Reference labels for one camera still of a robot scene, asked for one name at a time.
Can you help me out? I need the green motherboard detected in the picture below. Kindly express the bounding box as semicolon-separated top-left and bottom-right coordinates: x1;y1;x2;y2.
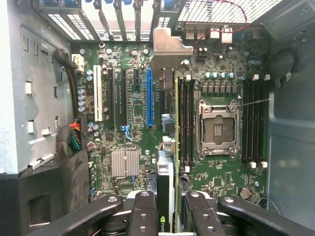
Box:
71;40;271;205

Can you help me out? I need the silver coin battery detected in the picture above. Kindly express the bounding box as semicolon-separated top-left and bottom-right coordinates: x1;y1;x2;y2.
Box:
239;186;252;200

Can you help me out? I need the silver chipset heatsink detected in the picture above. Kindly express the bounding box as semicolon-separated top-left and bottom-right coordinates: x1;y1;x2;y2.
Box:
111;150;140;178

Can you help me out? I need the metal CPU socket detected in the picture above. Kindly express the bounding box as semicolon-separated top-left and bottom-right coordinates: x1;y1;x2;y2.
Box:
195;98;242;162

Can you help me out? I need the black open PC case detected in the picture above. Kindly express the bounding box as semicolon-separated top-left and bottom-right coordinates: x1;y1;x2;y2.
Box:
0;0;315;236

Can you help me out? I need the blue expansion slot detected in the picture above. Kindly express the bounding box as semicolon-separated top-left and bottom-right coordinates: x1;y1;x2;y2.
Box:
145;68;155;129

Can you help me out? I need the white expansion slot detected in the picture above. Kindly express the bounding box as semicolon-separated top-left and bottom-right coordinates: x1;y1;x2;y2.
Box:
93;64;104;122

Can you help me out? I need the black short expansion slot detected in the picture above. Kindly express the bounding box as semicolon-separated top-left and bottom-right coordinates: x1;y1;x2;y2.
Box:
134;68;142;87

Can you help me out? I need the grey power supply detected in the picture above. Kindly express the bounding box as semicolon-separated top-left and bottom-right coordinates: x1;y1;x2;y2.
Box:
0;0;74;177

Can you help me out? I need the white power connector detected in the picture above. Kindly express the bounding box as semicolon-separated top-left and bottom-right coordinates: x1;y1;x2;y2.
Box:
71;54;86;72

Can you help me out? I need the coloured power wire bundle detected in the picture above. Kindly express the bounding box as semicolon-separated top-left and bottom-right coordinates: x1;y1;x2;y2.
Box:
56;118;82;158

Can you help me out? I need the black sleeved power cable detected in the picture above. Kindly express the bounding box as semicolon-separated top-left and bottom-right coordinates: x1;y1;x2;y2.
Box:
53;48;81;118

